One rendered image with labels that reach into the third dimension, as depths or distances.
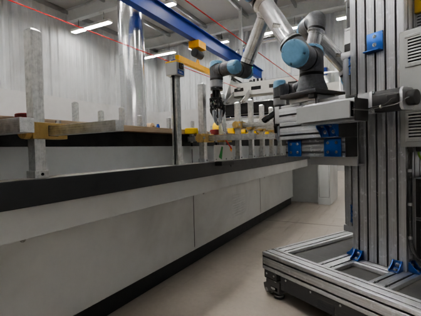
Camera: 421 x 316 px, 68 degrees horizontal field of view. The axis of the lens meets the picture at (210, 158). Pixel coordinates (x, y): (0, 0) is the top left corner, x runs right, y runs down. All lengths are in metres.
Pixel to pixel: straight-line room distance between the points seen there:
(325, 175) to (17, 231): 3.86
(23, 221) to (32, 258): 0.31
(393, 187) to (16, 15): 9.51
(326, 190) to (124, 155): 3.29
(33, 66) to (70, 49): 9.72
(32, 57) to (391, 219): 1.51
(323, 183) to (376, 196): 2.85
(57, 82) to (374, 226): 9.49
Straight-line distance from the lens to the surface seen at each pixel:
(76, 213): 1.19
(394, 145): 1.58
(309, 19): 2.03
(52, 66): 10.25
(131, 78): 6.16
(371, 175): 1.63
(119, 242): 1.64
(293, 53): 1.53
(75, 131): 0.99
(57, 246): 1.42
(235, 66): 1.75
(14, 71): 9.62
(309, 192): 4.64
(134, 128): 1.59
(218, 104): 1.78
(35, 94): 1.10
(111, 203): 1.29
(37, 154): 1.08
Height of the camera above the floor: 0.77
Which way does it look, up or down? 1 degrees down
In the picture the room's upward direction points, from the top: 1 degrees counter-clockwise
